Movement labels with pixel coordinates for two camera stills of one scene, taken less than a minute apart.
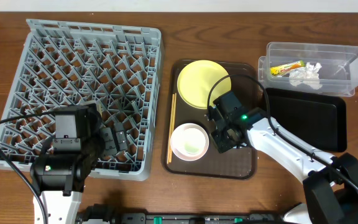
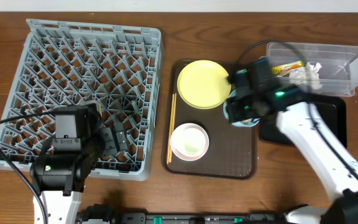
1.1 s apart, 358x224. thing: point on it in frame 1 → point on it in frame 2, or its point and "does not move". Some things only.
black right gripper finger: x=225 y=138 → x=240 y=108
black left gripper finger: x=120 y=135 does not move
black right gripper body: x=221 y=125 → x=233 y=109
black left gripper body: x=113 y=140 does not move
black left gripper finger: x=107 y=135 does not move
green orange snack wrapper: x=284 y=69 does not move
